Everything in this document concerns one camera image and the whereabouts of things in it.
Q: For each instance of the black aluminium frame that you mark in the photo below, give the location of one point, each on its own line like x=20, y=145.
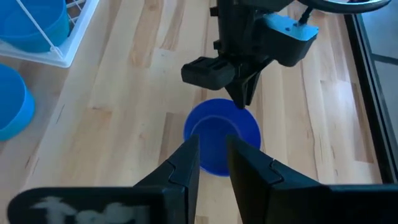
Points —
x=370, y=93

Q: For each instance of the purple mini bowl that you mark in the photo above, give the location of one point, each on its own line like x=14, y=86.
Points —
x=214, y=124

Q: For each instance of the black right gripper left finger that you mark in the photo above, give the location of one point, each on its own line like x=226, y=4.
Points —
x=174, y=199

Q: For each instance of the blue mini bowl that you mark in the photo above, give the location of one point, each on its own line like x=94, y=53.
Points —
x=12, y=102
x=28, y=12
x=46, y=40

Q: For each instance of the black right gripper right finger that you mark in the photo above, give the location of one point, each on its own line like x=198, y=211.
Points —
x=264, y=199

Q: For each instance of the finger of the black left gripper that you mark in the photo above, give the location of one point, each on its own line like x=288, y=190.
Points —
x=241, y=90
x=256, y=77

